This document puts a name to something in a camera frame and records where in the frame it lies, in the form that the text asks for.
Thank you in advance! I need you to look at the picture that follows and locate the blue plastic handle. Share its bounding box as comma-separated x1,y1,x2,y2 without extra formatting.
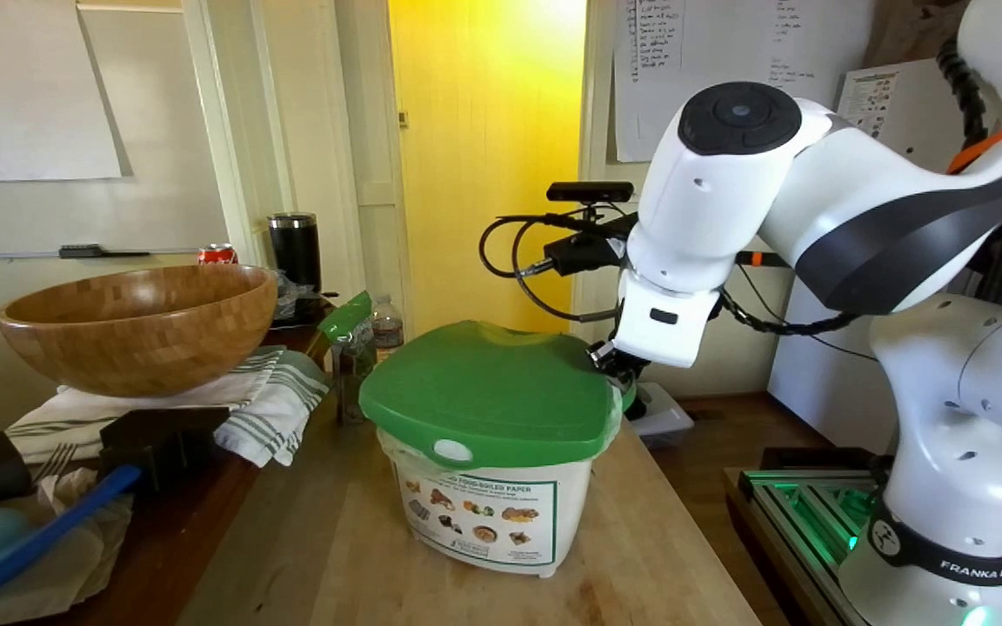
0,468,143,589

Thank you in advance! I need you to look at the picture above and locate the striped white dish towel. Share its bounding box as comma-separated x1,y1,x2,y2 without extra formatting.
6,346,330,469

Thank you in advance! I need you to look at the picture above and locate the paper sheet on wall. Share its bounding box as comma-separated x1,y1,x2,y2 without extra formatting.
614,0,878,165

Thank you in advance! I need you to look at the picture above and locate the black whiteboard marker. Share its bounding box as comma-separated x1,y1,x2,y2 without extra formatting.
60,245,152,262

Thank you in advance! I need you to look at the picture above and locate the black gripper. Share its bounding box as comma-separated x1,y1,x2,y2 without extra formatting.
592,346,649,383

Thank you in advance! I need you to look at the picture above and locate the red soda can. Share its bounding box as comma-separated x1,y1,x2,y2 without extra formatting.
198,245,238,263

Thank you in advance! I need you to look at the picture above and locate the whiteboard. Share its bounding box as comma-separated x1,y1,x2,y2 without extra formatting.
0,0,123,182

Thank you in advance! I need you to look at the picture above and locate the black tumbler cup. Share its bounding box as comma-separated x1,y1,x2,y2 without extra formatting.
267,217,319,289

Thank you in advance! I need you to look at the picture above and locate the large wooden bowl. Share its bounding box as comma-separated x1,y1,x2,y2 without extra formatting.
0,263,278,397

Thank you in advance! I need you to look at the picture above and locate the green snack bag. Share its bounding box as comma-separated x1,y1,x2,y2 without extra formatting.
316,294,377,381

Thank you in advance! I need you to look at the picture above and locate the white bucket with green lid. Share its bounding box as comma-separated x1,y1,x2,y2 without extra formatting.
360,320,630,576

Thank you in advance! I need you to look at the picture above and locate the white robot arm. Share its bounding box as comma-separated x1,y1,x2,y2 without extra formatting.
599,0,1002,626

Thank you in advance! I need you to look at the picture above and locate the clear plastic water bottle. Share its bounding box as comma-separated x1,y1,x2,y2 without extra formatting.
374,297,405,360

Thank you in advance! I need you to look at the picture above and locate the black camera on stand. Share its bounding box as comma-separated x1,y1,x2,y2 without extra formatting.
545,182,635,204

